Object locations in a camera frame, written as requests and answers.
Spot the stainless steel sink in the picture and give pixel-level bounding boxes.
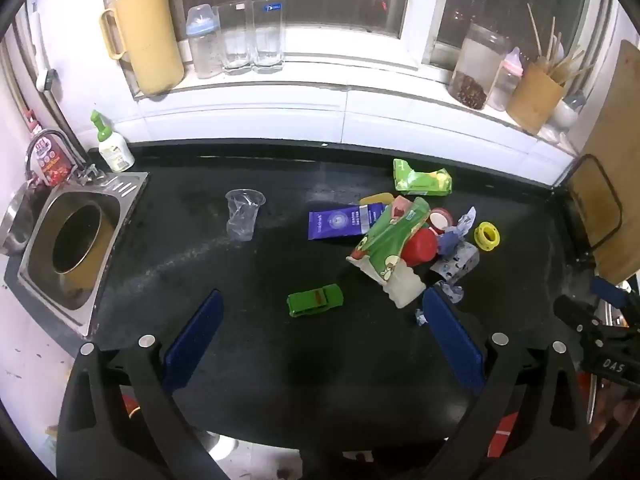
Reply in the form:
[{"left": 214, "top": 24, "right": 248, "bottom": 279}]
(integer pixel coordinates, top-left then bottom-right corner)
[{"left": 17, "top": 171, "right": 150, "bottom": 338}]

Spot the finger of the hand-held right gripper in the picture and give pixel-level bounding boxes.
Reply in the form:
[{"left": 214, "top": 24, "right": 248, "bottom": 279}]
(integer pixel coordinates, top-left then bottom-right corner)
[
  {"left": 590, "top": 276, "right": 640, "bottom": 309},
  {"left": 552, "top": 294, "right": 617, "bottom": 341}
]

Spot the red jar lid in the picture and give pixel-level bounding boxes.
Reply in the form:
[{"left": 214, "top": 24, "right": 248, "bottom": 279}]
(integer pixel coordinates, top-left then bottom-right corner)
[{"left": 429, "top": 207, "right": 453, "bottom": 233}]

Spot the glass jar with beans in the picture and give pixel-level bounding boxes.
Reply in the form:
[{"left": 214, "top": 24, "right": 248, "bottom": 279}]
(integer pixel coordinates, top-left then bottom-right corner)
[{"left": 447, "top": 22, "right": 510, "bottom": 111}]

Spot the yellow tape ring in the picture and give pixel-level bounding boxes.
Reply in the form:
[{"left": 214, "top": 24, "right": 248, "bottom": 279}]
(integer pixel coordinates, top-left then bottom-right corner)
[{"left": 474, "top": 221, "right": 502, "bottom": 252}]

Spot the blue cap baby bottle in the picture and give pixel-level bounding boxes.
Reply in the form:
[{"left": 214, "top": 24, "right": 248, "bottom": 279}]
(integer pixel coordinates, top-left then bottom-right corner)
[{"left": 186, "top": 4, "right": 223, "bottom": 80}]

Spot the white ceramic pot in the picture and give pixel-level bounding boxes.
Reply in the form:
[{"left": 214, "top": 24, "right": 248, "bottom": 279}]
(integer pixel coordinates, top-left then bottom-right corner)
[{"left": 550, "top": 91, "right": 587, "bottom": 131}]

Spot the pink cap baby bottle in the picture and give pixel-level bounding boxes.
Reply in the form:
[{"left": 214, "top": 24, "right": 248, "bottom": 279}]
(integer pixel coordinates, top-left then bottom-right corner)
[{"left": 487, "top": 47, "right": 523, "bottom": 112}]

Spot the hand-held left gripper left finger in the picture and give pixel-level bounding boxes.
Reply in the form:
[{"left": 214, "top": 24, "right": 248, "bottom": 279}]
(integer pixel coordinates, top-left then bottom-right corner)
[{"left": 56, "top": 289, "right": 236, "bottom": 480}]

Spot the black wire rack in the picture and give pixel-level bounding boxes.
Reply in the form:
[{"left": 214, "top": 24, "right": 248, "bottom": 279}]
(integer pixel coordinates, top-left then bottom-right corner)
[{"left": 552, "top": 154, "right": 623, "bottom": 261}]

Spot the green toy car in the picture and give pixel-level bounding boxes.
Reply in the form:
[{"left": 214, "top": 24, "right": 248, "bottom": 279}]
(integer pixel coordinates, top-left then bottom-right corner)
[{"left": 286, "top": 283, "right": 345, "bottom": 317}]

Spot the wooden cutting board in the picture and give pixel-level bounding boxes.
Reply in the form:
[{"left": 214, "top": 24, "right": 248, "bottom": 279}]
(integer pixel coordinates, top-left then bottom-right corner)
[{"left": 570, "top": 39, "right": 640, "bottom": 285}]

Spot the red bin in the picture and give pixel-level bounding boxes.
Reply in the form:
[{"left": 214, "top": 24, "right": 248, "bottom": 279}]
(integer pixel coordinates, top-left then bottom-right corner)
[{"left": 490, "top": 410, "right": 521, "bottom": 457}]

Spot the yellow plastic pitcher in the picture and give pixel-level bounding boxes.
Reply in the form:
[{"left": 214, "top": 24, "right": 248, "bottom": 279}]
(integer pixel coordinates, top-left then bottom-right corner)
[{"left": 100, "top": 0, "right": 186, "bottom": 97}]

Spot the bundle of wooden chopsticks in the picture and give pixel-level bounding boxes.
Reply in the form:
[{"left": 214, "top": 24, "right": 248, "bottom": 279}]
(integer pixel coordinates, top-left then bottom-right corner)
[{"left": 527, "top": 2, "right": 596, "bottom": 86}]

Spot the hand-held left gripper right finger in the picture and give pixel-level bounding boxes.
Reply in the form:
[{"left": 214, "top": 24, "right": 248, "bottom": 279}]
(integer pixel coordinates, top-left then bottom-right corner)
[{"left": 421, "top": 287, "right": 593, "bottom": 480}]

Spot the clear plastic cup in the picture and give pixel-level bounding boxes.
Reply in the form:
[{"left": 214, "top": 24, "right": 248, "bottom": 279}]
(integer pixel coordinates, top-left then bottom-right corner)
[{"left": 225, "top": 188, "right": 266, "bottom": 242}]

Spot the green pump soap bottle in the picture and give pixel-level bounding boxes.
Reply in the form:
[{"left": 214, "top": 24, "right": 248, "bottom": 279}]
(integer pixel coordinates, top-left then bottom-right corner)
[{"left": 90, "top": 110, "right": 136, "bottom": 173}]

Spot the green printed plastic bag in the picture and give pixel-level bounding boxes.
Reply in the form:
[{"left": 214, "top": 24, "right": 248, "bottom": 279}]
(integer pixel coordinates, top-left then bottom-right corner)
[{"left": 346, "top": 196, "right": 432, "bottom": 309}]

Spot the green wipes packet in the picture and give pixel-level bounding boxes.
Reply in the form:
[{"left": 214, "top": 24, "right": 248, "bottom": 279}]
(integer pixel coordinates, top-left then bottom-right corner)
[{"left": 392, "top": 158, "right": 453, "bottom": 196}]

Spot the red plastic funnel cap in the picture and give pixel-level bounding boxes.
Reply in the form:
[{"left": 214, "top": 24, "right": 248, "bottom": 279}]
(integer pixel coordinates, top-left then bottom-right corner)
[{"left": 402, "top": 229, "right": 439, "bottom": 267}]

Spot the clear drinking glass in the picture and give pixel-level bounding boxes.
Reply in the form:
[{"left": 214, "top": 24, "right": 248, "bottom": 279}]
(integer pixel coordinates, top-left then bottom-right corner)
[
  {"left": 251, "top": 0, "right": 286, "bottom": 73},
  {"left": 216, "top": 2, "right": 255, "bottom": 75}
]

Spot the metal faucet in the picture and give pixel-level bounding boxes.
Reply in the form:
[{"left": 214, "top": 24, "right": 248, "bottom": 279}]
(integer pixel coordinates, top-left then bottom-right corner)
[{"left": 26, "top": 129, "right": 108, "bottom": 188}]

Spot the purple squeeze tube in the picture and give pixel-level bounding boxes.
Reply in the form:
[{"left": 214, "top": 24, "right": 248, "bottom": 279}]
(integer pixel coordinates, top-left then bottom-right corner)
[{"left": 308, "top": 203, "right": 386, "bottom": 242}]

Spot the white wall fixture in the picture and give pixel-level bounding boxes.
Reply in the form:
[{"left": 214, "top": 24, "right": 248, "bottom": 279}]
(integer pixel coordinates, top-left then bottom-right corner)
[{"left": 27, "top": 0, "right": 57, "bottom": 93}]

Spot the red printed packet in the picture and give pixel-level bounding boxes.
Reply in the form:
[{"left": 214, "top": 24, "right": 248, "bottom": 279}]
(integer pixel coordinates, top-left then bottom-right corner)
[{"left": 31, "top": 135, "right": 71, "bottom": 187}]

